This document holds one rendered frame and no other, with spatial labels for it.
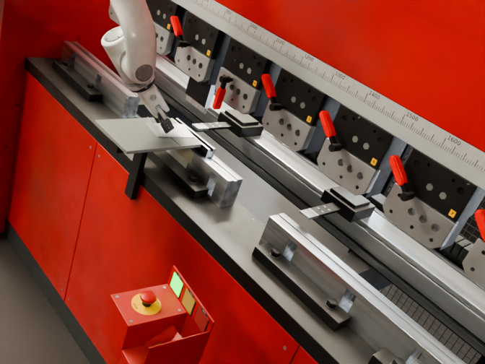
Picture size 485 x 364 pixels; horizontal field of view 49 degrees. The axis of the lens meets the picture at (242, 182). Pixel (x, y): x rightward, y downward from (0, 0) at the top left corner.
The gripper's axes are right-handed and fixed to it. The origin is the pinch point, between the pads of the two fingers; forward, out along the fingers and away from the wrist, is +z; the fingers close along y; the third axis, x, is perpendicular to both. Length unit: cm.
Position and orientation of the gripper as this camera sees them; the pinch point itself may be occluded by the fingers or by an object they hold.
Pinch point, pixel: (163, 121)
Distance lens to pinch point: 161.4
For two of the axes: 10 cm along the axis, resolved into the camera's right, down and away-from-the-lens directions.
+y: -5.1, -5.5, 6.7
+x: -8.1, 5.6, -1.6
